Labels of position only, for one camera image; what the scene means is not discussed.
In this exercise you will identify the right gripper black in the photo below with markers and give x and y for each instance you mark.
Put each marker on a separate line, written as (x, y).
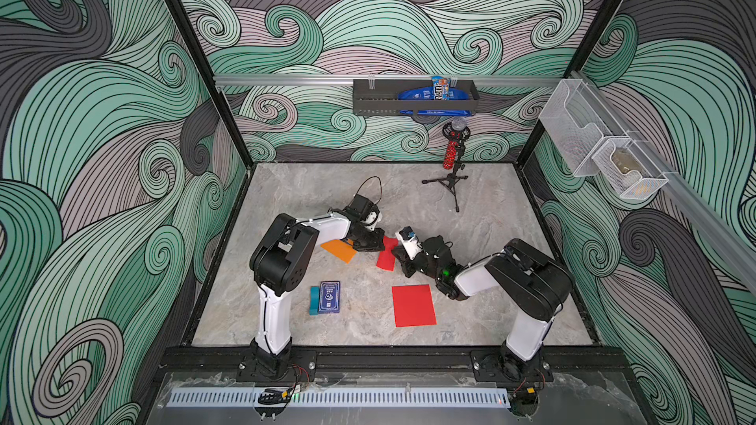
(410, 267)

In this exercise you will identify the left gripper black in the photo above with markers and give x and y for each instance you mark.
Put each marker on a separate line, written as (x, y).
(376, 243)

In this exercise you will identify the red square paper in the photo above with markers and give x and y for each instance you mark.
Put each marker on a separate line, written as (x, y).
(386, 260)
(413, 306)

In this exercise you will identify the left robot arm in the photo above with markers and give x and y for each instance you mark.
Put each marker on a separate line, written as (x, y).
(279, 264)

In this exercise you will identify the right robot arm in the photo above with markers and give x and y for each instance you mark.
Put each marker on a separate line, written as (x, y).
(536, 284)

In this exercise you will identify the orange square paper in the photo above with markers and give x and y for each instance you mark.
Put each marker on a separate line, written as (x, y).
(340, 249)

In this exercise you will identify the blue card box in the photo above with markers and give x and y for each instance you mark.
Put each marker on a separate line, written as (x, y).
(329, 297)

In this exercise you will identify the black mini tripod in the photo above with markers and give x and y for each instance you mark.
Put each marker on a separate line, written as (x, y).
(451, 180)

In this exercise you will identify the teal small block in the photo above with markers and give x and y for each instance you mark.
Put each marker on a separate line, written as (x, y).
(314, 299)

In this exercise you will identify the blue snack package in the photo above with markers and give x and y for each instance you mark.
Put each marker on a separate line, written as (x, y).
(440, 89)

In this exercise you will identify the clear plastic bin large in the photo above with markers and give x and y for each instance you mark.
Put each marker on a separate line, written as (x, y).
(573, 125)

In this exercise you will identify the clear plastic bin small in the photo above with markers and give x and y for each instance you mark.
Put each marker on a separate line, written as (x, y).
(630, 172)

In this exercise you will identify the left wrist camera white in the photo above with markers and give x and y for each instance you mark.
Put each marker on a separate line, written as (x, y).
(372, 219)

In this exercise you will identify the black wall shelf basket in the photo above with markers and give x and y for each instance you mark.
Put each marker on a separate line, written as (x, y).
(380, 99)

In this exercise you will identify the white slotted cable duct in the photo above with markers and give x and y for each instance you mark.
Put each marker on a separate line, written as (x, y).
(414, 397)

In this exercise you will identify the aluminium rail back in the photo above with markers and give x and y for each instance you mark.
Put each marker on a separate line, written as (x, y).
(327, 80)

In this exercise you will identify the aluminium rail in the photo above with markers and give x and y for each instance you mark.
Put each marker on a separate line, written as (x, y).
(327, 80)
(712, 228)

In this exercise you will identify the black front base frame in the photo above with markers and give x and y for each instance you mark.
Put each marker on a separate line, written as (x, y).
(308, 363)

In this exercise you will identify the aluminium rail right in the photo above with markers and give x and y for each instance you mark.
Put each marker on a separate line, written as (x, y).
(712, 228)

